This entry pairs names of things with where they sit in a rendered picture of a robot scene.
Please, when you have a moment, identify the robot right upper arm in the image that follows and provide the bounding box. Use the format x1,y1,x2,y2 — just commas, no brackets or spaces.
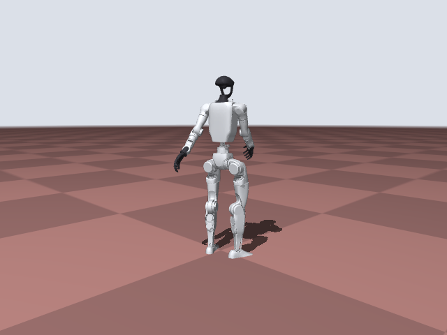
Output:
233,103,249,137

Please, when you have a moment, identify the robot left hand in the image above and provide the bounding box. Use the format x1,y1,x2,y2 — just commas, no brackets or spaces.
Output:
174,147,189,172

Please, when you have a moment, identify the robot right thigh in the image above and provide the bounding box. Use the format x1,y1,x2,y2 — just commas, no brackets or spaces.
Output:
228,158,249,215

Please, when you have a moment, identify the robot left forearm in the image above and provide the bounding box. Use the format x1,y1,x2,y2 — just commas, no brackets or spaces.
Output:
182,127,198,155

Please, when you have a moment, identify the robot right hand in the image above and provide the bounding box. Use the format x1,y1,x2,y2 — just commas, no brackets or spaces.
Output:
243,146,254,160

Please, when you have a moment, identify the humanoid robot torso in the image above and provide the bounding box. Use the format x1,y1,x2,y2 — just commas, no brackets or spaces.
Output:
209,99,238,170

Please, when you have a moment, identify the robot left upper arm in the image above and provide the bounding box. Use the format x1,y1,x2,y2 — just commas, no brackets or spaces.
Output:
193,103,210,137

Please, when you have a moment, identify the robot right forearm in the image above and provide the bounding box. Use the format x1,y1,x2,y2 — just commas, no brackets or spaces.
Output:
243,128,255,149

